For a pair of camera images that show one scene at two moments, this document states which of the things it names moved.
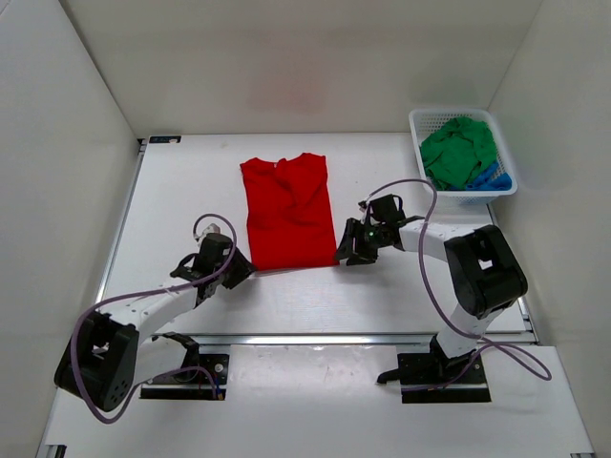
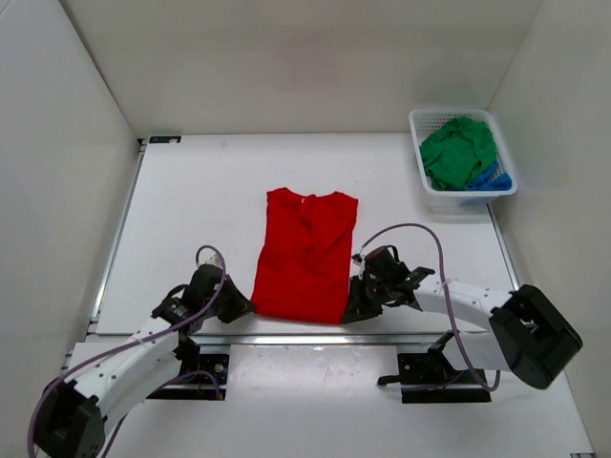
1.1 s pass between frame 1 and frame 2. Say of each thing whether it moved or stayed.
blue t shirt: stayed
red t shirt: moved
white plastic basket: stayed
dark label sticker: stayed
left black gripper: moved
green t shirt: stayed
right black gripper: moved
